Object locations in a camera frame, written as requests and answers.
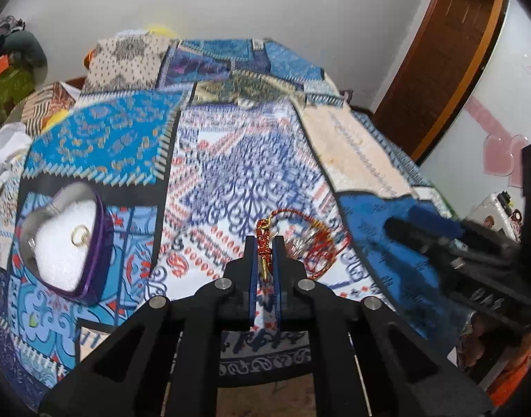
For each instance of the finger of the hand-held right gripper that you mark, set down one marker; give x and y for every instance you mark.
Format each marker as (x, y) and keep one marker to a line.
(430, 218)
(406, 232)

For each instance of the white cloth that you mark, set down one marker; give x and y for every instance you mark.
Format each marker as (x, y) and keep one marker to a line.
(2, 152)

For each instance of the blue patchwork printed blanket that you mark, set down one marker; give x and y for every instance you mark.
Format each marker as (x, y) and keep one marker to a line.
(230, 147)

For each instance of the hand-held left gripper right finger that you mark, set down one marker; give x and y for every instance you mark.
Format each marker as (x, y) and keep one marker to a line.
(279, 286)

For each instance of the purple heart-shaped jewelry box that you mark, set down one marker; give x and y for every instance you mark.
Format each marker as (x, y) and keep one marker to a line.
(63, 243)

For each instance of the pink heart wall sticker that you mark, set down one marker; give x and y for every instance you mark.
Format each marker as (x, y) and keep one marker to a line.
(502, 152)

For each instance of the white plastic container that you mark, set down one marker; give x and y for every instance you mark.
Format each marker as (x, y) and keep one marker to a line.
(491, 215)

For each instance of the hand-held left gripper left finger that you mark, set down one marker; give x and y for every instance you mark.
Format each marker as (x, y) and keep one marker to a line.
(250, 286)

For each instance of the brown wooden door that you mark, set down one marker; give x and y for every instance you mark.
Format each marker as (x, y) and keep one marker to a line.
(443, 65)

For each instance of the green clothing pile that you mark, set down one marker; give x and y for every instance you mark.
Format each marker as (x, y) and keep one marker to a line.
(13, 74)

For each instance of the orange cloth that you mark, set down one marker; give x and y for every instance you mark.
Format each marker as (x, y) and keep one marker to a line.
(515, 378)

